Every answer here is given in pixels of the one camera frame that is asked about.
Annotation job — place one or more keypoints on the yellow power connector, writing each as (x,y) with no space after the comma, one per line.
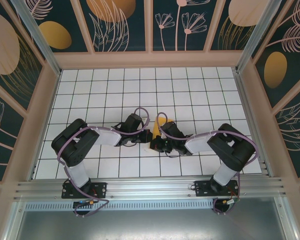
(91,201)
(225,201)

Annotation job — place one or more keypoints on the aluminium mounting rail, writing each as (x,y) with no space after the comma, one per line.
(152,187)

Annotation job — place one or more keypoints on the aluminium side rail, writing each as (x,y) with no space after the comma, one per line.
(245,100)

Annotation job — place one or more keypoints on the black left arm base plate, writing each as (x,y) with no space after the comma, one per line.
(101,190)

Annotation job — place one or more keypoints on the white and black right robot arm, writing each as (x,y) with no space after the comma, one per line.
(200,145)

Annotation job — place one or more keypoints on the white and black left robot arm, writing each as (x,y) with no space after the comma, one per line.
(77,172)

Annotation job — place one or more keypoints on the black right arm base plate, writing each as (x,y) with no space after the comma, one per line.
(202,190)

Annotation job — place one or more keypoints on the aluminium corner post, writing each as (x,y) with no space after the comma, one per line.
(258,32)
(36,32)

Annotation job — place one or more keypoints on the grey sheet metal panel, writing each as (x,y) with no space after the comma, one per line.
(152,225)

